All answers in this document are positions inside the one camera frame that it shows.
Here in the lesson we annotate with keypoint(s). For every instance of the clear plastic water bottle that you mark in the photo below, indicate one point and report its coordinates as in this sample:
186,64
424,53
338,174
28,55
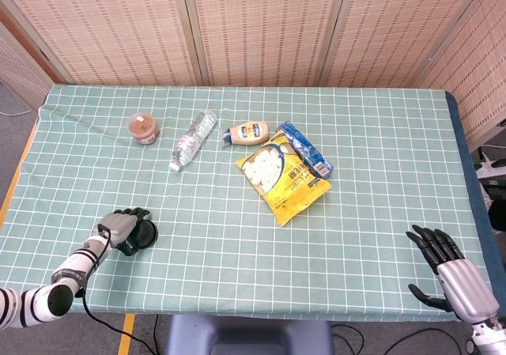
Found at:
193,139

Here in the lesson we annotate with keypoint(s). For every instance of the green checked tablecloth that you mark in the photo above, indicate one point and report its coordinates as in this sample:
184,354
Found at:
221,260

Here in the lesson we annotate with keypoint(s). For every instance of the yellow marshmallow bag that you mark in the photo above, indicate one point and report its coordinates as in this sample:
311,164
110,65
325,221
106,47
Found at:
284,189

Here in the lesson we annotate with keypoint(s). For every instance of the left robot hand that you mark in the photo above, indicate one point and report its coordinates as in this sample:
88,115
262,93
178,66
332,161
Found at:
116,228

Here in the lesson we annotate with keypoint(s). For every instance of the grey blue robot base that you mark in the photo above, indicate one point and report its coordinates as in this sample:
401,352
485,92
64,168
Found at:
249,335

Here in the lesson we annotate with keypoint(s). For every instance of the blue snack packet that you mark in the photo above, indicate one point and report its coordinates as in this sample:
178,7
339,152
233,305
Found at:
308,151

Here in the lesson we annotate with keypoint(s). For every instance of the white equipment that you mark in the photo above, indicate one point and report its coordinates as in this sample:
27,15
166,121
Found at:
490,167

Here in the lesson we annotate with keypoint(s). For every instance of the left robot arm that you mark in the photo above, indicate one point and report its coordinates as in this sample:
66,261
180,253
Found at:
59,288

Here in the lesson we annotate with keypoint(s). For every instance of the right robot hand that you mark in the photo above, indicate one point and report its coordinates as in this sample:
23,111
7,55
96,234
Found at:
464,285

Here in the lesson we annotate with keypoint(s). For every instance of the mayonnaise squeeze bottle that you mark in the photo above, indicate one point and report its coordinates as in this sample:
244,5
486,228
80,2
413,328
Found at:
249,133

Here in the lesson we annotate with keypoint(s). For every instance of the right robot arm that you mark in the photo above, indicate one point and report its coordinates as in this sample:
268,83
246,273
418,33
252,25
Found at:
490,337

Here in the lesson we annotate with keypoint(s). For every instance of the woven folding screen panel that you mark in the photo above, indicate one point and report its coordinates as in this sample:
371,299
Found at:
110,31
478,74
20,70
395,31
265,31

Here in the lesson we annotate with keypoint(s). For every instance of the small brown pudding cup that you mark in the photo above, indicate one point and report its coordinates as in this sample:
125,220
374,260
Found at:
143,127

